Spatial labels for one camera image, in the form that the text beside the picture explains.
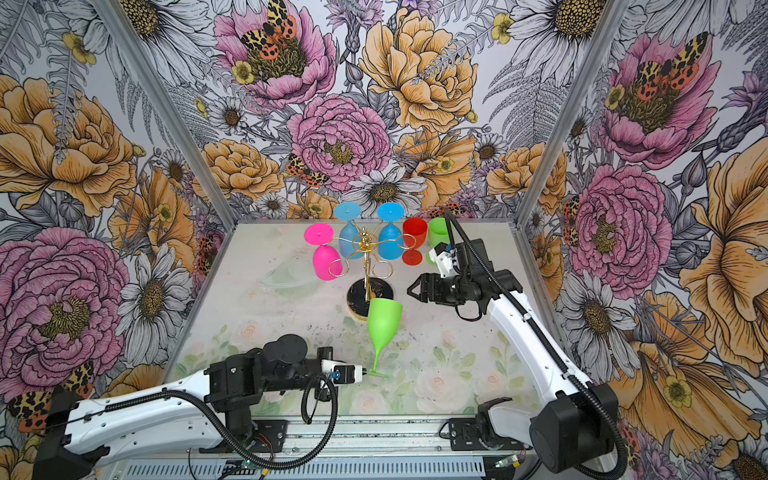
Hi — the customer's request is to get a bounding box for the green wine glass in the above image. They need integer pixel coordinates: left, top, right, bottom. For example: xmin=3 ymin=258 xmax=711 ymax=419
xmin=367 ymin=298 xmax=403 ymax=378
xmin=426 ymin=217 xmax=450 ymax=265

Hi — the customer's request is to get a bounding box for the blue wine glass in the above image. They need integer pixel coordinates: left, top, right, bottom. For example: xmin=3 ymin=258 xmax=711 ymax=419
xmin=334 ymin=202 xmax=362 ymax=260
xmin=377 ymin=202 xmax=405 ymax=261

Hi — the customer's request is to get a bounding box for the red wine glass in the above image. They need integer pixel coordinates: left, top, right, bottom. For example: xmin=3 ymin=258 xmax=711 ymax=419
xmin=402 ymin=218 xmax=428 ymax=267

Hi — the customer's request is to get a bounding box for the pink wine glass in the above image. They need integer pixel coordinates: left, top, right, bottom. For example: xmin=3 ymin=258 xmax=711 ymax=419
xmin=304 ymin=223 xmax=342 ymax=281

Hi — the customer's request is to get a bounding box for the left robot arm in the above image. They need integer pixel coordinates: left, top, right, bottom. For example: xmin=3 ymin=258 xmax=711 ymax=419
xmin=32 ymin=334 xmax=366 ymax=479

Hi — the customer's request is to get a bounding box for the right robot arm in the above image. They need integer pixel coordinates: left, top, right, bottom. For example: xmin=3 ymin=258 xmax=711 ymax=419
xmin=407 ymin=212 xmax=629 ymax=479

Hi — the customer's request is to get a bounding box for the gold wire glass rack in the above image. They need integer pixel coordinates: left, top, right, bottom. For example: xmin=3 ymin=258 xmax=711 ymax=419
xmin=337 ymin=221 xmax=395 ymax=322

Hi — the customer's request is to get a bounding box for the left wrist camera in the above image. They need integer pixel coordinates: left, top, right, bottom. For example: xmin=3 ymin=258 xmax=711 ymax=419
xmin=321 ymin=360 xmax=367 ymax=385

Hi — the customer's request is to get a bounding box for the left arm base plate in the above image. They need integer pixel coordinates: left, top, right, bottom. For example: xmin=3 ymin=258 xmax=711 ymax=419
xmin=244 ymin=419 xmax=289 ymax=454

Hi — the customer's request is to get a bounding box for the white perforated cable duct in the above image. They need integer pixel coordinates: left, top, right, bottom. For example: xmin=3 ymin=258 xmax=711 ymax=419
xmin=116 ymin=456 xmax=486 ymax=479

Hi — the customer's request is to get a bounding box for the aluminium front rail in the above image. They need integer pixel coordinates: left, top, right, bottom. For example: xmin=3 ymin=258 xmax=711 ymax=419
xmin=107 ymin=412 xmax=619 ymax=460

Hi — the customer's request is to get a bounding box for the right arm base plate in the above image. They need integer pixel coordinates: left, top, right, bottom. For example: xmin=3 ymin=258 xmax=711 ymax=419
xmin=439 ymin=417 xmax=528 ymax=451

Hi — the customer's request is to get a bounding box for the right aluminium corner post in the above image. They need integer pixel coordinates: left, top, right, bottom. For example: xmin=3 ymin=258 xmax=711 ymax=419
xmin=515 ymin=0 xmax=629 ymax=229

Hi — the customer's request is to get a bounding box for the aluminium corner post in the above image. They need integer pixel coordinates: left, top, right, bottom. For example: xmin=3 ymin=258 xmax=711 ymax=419
xmin=94 ymin=1 xmax=237 ymax=233
xmin=515 ymin=0 xmax=629 ymax=229

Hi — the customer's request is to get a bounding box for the left aluminium corner post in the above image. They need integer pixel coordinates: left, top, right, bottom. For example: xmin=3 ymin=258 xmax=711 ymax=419
xmin=94 ymin=1 xmax=237 ymax=233

